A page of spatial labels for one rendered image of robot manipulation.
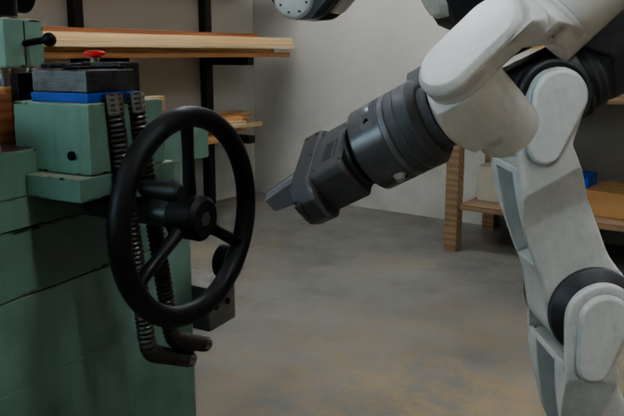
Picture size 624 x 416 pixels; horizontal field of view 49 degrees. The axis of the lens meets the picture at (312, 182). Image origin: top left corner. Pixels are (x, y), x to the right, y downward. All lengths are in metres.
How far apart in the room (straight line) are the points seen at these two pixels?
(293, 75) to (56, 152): 4.02
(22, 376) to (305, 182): 0.50
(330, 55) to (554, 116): 3.72
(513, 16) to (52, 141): 0.58
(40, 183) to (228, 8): 4.08
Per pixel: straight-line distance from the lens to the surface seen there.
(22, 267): 0.97
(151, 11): 4.44
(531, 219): 1.11
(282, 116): 4.97
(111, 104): 0.90
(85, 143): 0.89
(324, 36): 4.73
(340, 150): 0.69
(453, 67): 0.62
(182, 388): 1.28
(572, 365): 1.17
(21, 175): 0.95
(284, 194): 0.75
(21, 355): 1.00
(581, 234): 1.15
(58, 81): 0.93
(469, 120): 0.64
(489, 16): 0.64
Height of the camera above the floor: 1.02
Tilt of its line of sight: 11 degrees down
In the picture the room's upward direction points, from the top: straight up
